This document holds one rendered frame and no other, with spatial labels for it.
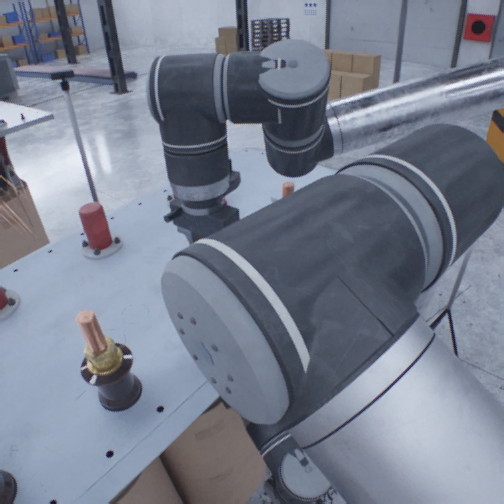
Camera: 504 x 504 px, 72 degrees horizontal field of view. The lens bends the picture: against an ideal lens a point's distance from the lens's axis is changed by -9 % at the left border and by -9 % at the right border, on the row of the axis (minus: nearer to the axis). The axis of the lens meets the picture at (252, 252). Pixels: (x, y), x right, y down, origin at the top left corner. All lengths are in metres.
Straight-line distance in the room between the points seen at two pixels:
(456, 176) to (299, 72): 0.26
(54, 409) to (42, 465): 0.11
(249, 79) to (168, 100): 0.12
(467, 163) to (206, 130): 0.36
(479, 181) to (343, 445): 0.29
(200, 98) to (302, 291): 0.39
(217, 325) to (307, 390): 0.07
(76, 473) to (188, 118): 0.59
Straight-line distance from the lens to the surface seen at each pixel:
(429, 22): 14.00
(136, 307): 0.92
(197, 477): 1.39
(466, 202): 0.39
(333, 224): 0.27
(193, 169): 0.60
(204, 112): 0.57
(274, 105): 0.55
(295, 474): 0.79
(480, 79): 0.83
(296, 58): 0.56
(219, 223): 0.65
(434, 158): 0.39
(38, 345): 0.93
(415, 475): 0.26
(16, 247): 2.37
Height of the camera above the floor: 1.97
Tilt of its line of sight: 36 degrees down
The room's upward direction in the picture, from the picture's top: 3 degrees counter-clockwise
